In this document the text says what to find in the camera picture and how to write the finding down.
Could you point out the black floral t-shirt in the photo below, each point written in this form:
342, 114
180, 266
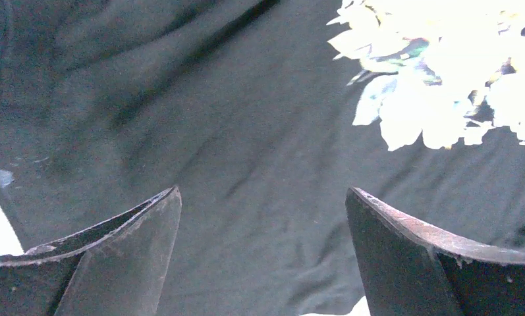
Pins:
242, 105

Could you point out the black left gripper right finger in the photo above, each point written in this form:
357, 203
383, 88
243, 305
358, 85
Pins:
410, 267

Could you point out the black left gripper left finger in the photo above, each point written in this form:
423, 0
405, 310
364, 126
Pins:
116, 267

